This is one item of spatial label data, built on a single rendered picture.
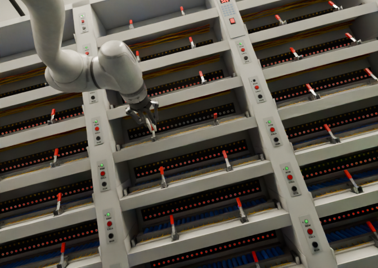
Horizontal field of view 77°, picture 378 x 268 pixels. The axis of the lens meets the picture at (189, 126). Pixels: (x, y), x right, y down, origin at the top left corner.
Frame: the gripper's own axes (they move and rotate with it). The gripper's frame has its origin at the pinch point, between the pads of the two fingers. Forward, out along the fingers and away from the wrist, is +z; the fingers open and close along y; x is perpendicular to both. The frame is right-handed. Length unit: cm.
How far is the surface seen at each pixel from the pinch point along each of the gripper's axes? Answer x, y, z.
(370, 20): 26, 113, -1
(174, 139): -9.0, 8.1, 1.6
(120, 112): 8.5, -12.1, -2.7
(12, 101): 27, -60, -8
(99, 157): -8.6, -23.4, 1.2
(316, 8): 52, 101, 5
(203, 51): 27.0, 30.6, -7.7
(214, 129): -8.9, 25.3, 1.5
